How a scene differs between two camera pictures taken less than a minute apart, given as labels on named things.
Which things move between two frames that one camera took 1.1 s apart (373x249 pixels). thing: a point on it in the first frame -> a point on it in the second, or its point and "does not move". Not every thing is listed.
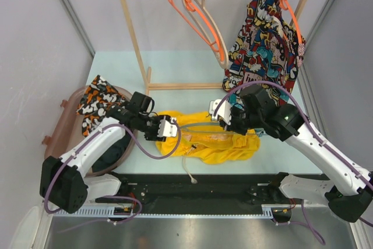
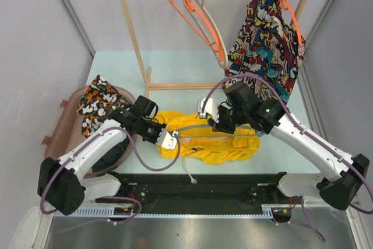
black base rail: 140,190 does not move
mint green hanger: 211,132 -> 217,136
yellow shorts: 200,136 does not move
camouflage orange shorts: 96,103 does not move
